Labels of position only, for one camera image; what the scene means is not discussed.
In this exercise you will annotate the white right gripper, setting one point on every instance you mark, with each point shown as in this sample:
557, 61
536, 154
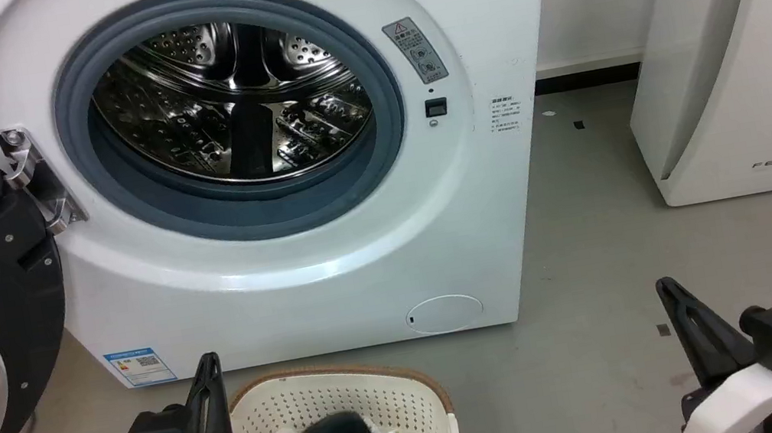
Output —
744, 400

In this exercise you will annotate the stainless steel washing machine drum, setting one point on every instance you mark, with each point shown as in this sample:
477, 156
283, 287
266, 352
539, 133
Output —
214, 112

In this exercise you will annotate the blue energy label sticker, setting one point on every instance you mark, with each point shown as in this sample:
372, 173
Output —
139, 367

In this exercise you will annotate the white perforated laundry basket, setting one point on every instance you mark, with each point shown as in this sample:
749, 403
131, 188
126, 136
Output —
337, 398

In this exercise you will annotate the white front-load washing machine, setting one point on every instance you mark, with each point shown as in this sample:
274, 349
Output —
333, 271

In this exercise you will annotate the round white filter cover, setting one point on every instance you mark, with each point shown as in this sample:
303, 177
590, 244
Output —
444, 313

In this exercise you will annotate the chrome door hinge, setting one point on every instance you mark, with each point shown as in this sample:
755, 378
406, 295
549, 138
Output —
35, 179

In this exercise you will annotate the small printed text label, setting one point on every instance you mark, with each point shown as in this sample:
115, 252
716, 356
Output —
507, 113

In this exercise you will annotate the grey rubber door gasket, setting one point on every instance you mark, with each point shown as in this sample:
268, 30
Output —
388, 131

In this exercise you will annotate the black door latch socket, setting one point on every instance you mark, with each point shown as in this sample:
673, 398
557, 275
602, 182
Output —
436, 107

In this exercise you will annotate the grey warning sticker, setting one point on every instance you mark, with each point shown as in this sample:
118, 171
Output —
415, 51

